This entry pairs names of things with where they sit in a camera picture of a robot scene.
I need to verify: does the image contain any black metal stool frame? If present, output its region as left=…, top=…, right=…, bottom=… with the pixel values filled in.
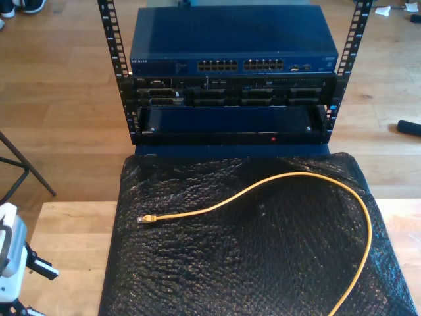
left=0, top=130, right=57, bottom=210

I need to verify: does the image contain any blue recessed rack panel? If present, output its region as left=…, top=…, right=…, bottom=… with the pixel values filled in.
left=137, top=105, right=327, bottom=135

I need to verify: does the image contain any yellow network cable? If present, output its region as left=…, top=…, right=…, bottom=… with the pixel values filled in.
left=136, top=171, right=374, bottom=316

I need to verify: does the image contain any black rack bar red light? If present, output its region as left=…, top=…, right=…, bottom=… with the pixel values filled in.
left=133, top=130, right=330, bottom=146

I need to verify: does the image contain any black cylinder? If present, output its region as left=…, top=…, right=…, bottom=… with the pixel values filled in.
left=396, top=120, right=421, bottom=138

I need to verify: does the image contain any dark shoe white sole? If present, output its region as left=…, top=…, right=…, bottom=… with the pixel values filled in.
left=0, top=0, right=16, bottom=19
left=22, top=0, right=47, bottom=14

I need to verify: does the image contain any black bubble mat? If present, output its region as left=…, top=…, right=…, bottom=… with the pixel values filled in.
left=98, top=151, right=418, bottom=316

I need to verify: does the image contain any black perforated rack post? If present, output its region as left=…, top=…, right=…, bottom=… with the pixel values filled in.
left=324, top=0, right=374, bottom=144
left=97, top=0, right=139, bottom=145

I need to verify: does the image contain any blue rack base plate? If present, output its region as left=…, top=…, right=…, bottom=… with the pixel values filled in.
left=134, top=144, right=331, bottom=159

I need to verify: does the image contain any blue network switch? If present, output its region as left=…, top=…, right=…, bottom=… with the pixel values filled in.
left=129, top=5, right=339, bottom=76

